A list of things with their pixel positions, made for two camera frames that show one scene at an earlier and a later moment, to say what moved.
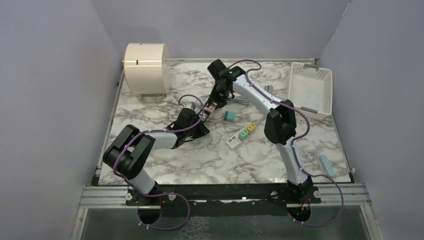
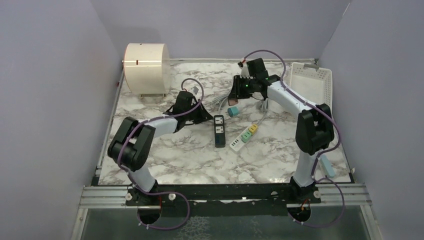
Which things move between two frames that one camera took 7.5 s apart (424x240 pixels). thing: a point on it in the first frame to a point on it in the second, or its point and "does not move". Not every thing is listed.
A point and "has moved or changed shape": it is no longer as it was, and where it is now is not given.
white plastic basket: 310,89 does not move
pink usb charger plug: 211,108 to 232,102
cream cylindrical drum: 147,68 does not move
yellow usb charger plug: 251,128 does not move
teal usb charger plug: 229,116 has moved or changed shape
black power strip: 205,114 has moved or changed shape
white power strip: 235,141 has moved or changed shape
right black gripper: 219,103 to 236,92
